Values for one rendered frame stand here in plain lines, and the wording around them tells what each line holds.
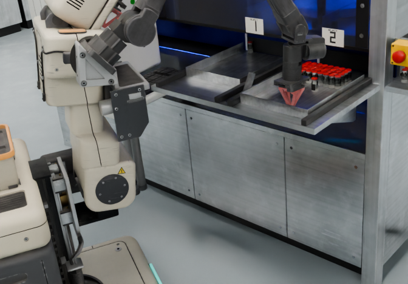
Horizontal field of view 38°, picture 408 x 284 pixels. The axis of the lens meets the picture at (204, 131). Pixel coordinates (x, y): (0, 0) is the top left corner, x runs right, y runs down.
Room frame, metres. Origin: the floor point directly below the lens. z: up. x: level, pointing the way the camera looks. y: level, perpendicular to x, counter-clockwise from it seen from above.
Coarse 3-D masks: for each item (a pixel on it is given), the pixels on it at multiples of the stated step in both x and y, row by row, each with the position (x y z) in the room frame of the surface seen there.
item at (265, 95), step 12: (264, 84) 1.86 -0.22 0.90; (348, 84) 1.76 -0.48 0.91; (240, 96) 1.77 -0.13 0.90; (252, 96) 1.74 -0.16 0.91; (264, 96) 1.80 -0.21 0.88; (276, 96) 1.79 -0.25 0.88; (300, 96) 1.77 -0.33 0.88; (312, 96) 1.76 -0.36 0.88; (324, 96) 1.75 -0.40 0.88; (264, 108) 1.70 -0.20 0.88; (276, 108) 1.67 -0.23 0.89; (288, 108) 1.64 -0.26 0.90; (300, 108) 1.61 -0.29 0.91; (312, 108) 1.61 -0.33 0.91
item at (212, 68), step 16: (240, 48) 2.31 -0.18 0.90; (192, 64) 2.10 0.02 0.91; (208, 64) 2.16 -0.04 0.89; (224, 64) 2.16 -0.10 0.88; (240, 64) 2.14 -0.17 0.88; (256, 64) 2.12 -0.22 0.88; (272, 64) 2.03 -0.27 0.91; (208, 80) 2.00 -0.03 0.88; (224, 80) 1.95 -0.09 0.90; (240, 80) 1.90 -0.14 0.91
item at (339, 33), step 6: (324, 30) 1.96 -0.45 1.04; (330, 30) 1.94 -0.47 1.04; (336, 30) 1.92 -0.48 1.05; (342, 30) 1.91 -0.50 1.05; (324, 36) 1.96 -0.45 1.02; (336, 36) 1.92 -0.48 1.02; (342, 36) 1.91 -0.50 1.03; (330, 42) 1.94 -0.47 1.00; (336, 42) 1.92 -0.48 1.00; (342, 42) 1.91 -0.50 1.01
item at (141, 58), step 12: (36, 0) 2.19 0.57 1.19; (132, 0) 2.38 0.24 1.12; (36, 12) 2.20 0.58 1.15; (156, 36) 2.47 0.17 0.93; (132, 48) 2.37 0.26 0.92; (144, 48) 2.42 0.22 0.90; (156, 48) 2.47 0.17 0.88; (120, 60) 2.31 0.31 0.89; (132, 60) 2.36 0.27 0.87; (144, 60) 2.41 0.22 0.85; (156, 60) 2.46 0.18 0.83
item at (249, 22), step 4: (248, 20) 2.19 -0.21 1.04; (252, 20) 2.18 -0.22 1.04; (256, 20) 2.16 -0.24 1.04; (260, 20) 2.15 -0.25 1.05; (248, 24) 2.19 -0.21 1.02; (252, 24) 2.18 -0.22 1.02; (256, 24) 2.17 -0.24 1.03; (260, 24) 2.15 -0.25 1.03; (248, 28) 2.19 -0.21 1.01; (252, 28) 2.18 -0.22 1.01; (260, 28) 2.15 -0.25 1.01; (248, 32) 2.19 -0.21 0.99; (252, 32) 2.18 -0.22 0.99; (256, 32) 2.17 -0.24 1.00; (260, 32) 2.15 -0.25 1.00
